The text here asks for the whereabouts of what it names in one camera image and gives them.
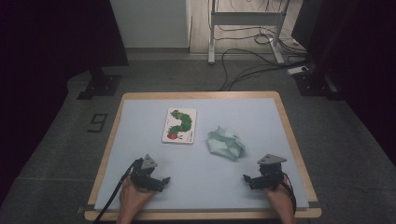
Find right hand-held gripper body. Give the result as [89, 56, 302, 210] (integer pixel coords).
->
[257, 153, 288, 191]

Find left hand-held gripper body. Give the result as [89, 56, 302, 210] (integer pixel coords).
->
[130, 153, 161, 191]

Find light green cloth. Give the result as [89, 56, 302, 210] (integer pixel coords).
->
[206, 125, 247, 161]

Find caterpillar picture book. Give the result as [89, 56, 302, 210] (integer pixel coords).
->
[162, 107, 198, 145]

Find person's left hand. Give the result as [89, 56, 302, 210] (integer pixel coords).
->
[119, 177, 157, 217]

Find person's right hand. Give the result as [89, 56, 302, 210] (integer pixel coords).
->
[264, 176, 296, 216]

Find wooden table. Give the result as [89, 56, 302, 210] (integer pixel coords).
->
[83, 91, 322, 222]

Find black stand base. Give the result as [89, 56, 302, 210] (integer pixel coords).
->
[293, 69, 344, 101]
[77, 66, 123, 101]

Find white power strip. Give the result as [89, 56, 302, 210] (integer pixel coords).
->
[287, 65, 310, 77]

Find dark curtain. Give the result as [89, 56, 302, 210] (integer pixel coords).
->
[0, 0, 130, 207]
[292, 0, 396, 166]

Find white partition panel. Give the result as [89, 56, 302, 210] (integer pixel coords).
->
[109, 0, 192, 49]

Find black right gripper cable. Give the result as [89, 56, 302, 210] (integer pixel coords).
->
[281, 172, 298, 216]

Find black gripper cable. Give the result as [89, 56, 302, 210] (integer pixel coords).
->
[281, 172, 298, 216]
[92, 158, 141, 224]

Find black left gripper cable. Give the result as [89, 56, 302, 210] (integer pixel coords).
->
[92, 158, 141, 224]

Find long black floor cable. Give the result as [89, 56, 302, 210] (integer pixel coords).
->
[219, 48, 310, 92]

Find tangled black floor cables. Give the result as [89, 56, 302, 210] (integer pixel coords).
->
[214, 0, 308, 59]

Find white metal desk frame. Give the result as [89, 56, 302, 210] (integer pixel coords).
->
[207, 0, 292, 65]

